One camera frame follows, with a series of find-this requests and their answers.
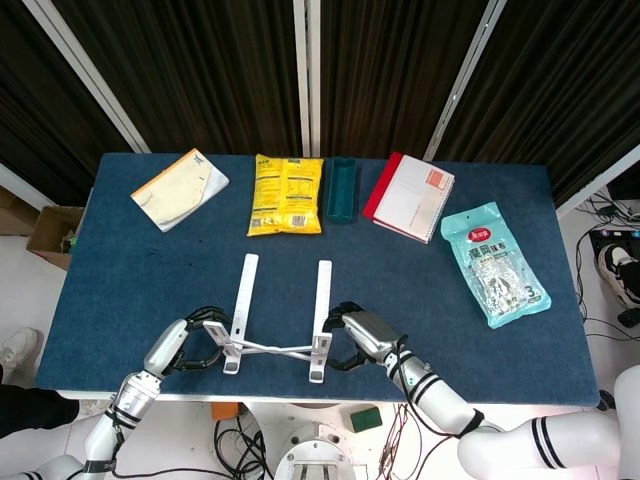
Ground black trouser leg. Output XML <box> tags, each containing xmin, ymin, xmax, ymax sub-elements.
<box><xmin>0</xmin><ymin>382</ymin><xmax>81</xmax><ymax>442</ymax></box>

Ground black pleated curtain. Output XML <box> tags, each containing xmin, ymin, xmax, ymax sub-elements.
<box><xmin>0</xmin><ymin>0</ymin><xmax>136</xmax><ymax>206</ymax></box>
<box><xmin>52</xmin><ymin>0</ymin><xmax>306</xmax><ymax>156</ymax></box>
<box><xmin>319</xmin><ymin>0</ymin><xmax>484</xmax><ymax>161</ymax></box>
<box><xmin>434</xmin><ymin>0</ymin><xmax>640</xmax><ymax>206</ymax></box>

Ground grey round robot base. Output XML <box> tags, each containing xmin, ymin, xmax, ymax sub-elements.
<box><xmin>273</xmin><ymin>422</ymin><xmax>369</xmax><ymax>480</ymax></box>

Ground cream paperback book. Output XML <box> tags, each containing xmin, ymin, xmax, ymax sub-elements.
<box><xmin>130</xmin><ymin>148</ymin><xmax>231</xmax><ymax>234</ymax></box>

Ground blue table cloth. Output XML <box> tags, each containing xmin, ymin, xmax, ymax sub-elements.
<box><xmin>35</xmin><ymin>152</ymin><xmax>600</xmax><ymax>404</ymax></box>

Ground orange block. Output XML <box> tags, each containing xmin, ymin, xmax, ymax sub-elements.
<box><xmin>210</xmin><ymin>402</ymin><xmax>244</xmax><ymax>421</ymax></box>

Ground black and white sneaker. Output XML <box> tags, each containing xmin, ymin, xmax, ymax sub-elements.
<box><xmin>598</xmin><ymin>243</ymin><xmax>640</xmax><ymax>309</ymax></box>

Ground open cardboard box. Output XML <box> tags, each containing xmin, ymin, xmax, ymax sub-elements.
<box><xmin>25</xmin><ymin>204</ymin><xmax>86</xmax><ymax>272</ymax></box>

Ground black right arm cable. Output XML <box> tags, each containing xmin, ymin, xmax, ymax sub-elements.
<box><xmin>387</xmin><ymin>337</ymin><xmax>481</xmax><ymax>444</ymax></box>

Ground red cover notebook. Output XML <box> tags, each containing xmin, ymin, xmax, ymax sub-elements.
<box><xmin>361</xmin><ymin>151</ymin><xmax>404</xmax><ymax>221</ymax></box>

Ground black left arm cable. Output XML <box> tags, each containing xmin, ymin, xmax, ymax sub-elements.
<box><xmin>107</xmin><ymin>399</ymin><xmax>221</xmax><ymax>480</ymax></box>

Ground white metal frame post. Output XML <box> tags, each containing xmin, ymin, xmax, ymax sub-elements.
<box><xmin>424</xmin><ymin>0</ymin><xmax>506</xmax><ymax>161</ymax></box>
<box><xmin>22</xmin><ymin>0</ymin><xmax>151</xmax><ymax>154</ymax></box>
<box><xmin>292</xmin><ymin>0</ymin><xmax>324</xmax><ymax>157</ymax></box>

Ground yellow snack bag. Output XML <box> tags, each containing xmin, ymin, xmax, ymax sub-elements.
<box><xmin>246</xmin><ymin>153</ymin><xmax>324</xmax><ymax>238</ymax></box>

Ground white spiral notebook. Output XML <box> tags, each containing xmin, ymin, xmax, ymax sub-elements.
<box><xmin>372</xmin><ymin>154</ymin><xmax>456</xmax><ymax>245</ymax></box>

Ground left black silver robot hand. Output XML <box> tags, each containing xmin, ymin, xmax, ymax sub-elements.
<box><xmin>143</xmin><ymin>305</ymin><xmax>234</xmax><ymax>377</ymax></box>

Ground red wire bundle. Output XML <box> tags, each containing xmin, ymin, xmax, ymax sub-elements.
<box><xmin>377</xmin><ymin>403</ymin><xmax>426</xmax><ymax>480</ymax></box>

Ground teal plastic tray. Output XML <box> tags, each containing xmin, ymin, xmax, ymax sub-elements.
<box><xmin>326</xmin><ymin>155</ymin><xmax>360</xmax><ymax>226</ymax></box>

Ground black cables with adapter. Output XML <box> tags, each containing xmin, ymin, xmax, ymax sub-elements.
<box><xmin>574</xmin><ymin>192</ymin><xmax>640</xmax><ymax>336</ymax></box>

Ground white folding laptop stand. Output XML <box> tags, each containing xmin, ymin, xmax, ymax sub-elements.
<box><xmin>202</xmin><ymin>253</ymin><xmax>334</xmax><ymax>384</ymax></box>

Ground light blue product pouch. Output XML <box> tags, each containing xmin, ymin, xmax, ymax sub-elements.
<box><xmin>439</xmin><ymin>200</ymin><xmax>553</xmax><ymax>330</ymax></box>

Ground green foam block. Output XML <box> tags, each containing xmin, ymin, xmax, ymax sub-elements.
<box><xmin>349</xmin><ymin>407</ymin><xmax>384</xmax><ymax>433</ymax></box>

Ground flat brown cardboard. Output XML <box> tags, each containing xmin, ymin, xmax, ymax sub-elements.
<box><xmin>0</xmin><ymin>185</ymin><xmax>41</xmax><ymax>236</ymax></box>

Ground black floor cable bundle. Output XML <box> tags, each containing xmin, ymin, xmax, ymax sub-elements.
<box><xmin>213</xmin><ymin>418</ymin><xmax>275</xmax><ymax>480</ymax></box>

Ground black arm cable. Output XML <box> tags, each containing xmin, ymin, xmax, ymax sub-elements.
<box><xmin>387</xmin><ymin>337</ymin><xmax>481</xmax><ymax>444</ymax></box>
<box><xmin>107</xmin><ymin>399</ymin><xmax>221</xmax><ymax>480</ymax></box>

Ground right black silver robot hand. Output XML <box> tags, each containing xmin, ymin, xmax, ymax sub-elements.
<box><xmin>322</xmin><ymin>301</ymin><xmax>407</xmax><ymax>374</ymax></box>

